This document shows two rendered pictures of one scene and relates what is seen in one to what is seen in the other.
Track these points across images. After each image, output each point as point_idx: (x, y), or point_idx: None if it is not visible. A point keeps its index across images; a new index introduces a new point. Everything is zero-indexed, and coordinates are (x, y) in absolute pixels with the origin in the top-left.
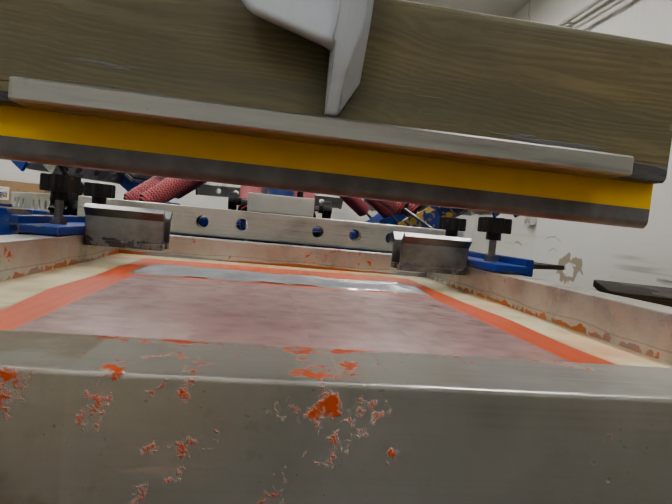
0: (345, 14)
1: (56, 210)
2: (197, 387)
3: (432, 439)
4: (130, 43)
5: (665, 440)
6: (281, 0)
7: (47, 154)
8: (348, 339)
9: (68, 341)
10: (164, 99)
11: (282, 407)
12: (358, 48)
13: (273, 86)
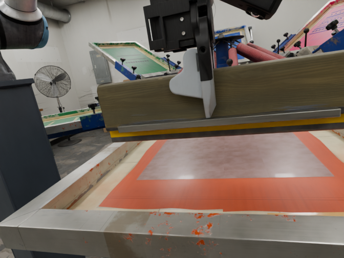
0: (203, 89)
1: None
2: (169, 237)
3: (232, 250)
4: (144, 107)
5: (313, 254)
6: (183, 88)
7: (132, 140)
8: (238, 169)
9: (142, 216)
10: (156, 125)
11: (190, 242)
12: (211, 98)
13: (188, 110)
